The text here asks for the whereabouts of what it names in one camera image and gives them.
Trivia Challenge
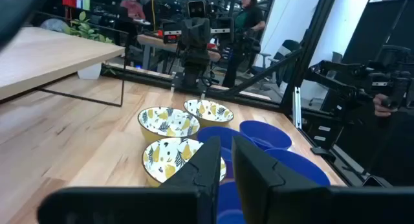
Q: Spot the yellow pear-patterned bowl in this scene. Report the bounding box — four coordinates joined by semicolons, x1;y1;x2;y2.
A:
137;106;201;144
141;137;227;188
183;98;235;128

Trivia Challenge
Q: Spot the wooden shelf with black legs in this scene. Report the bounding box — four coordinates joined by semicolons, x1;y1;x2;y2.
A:
0;27;130;107

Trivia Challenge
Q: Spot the green potted plant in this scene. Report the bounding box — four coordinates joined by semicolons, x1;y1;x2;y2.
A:
63;11;114;45

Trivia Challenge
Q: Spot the seated person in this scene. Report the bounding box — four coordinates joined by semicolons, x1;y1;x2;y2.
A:
120;0;146;21

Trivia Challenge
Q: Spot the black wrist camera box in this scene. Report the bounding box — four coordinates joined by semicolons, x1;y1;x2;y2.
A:
186;0;208;19

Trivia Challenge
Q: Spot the wooden background desk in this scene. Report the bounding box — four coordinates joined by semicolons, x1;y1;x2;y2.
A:
136;34;223;71

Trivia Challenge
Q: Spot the office chair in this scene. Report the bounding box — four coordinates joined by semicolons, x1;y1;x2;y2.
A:
250;39;301;89

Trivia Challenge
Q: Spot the standing person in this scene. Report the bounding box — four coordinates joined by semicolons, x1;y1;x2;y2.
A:
222;0;267;89

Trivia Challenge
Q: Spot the black partition panel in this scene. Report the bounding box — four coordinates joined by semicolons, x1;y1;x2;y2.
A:
342;0;414;66

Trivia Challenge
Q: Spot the black frame post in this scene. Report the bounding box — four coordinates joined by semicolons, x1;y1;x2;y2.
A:
280;0;340;115

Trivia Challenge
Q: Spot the silver metal bracket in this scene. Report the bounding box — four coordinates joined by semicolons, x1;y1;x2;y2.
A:
292;86;303;130

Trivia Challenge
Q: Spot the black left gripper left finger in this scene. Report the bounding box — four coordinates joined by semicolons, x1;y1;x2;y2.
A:
37;135;223;224

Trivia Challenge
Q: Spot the white plant pot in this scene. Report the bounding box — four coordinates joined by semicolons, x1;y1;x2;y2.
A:
76;62;103;81

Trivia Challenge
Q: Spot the black frame rail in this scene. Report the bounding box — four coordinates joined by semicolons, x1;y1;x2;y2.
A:
100;63;285;113

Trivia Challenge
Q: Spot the blue plastic bowl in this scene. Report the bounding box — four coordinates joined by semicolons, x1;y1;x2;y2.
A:
197;126;256;179
217;181;246;224
265;148;331;186
239;120;293;151

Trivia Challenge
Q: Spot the grey round floor fan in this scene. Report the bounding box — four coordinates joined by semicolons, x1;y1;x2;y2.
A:
40;18;71;34

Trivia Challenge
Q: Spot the black diagonal frame brace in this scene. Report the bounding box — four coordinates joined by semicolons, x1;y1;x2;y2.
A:
223;49;303;97

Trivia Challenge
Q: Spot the person's hand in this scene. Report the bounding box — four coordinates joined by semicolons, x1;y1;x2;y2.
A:
373;93;398;117

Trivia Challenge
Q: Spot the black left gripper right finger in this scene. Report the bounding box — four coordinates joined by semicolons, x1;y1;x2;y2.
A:
231;135;414;224

